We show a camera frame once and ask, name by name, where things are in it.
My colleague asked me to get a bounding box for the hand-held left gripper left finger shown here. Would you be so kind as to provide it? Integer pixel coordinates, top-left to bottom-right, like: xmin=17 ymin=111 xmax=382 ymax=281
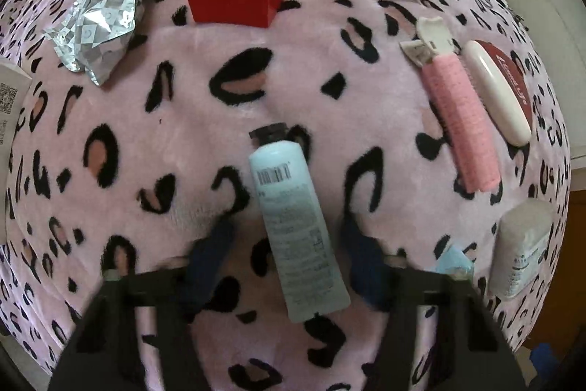
xmin=48 ymin=217 xmax=239 ymax=391

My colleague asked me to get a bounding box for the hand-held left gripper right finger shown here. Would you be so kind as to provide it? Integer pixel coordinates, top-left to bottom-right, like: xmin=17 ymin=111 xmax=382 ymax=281
xmin=341 ymin=219 xmax=527 ymax=391

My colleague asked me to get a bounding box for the light blue cream tube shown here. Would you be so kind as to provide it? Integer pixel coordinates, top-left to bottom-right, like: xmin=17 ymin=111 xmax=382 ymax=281
xmin=248 ymin=123 xmax=352 ymax=323

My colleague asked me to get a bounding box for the red and white triangular case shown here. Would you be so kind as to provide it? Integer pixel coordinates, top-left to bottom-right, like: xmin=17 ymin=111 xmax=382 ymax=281
xmin=463 ymin=39 xmax=534 ymax=147

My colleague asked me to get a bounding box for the light blue packet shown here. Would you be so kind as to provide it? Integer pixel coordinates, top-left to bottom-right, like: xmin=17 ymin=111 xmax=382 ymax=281
xmin=432 ymin=244 xmax=475 ymax=282

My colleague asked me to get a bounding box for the pink leopard print blanket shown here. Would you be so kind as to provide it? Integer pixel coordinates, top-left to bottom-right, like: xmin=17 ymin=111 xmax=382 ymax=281
xmin=0 ymin=0 xmax=573 ymax=391

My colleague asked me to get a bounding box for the small white tube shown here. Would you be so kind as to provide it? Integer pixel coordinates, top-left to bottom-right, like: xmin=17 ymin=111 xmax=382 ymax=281
xmin=489 ymin=202 xmax=554 ymax=299

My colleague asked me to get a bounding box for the pink hair roller clip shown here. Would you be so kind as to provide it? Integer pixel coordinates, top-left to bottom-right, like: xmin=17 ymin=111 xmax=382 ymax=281
xmin=400 ymin=16 xmax=501 ymax=192

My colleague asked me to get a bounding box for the white cardboard box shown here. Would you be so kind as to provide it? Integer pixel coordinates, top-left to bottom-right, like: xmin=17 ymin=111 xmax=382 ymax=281
xmin=0 ymin=56 xmax=34 ymax=174

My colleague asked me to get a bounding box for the silver foil packet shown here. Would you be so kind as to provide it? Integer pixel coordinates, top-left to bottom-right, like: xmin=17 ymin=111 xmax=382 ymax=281
xmin=44 ymin=0 xmax=159 ymax=87

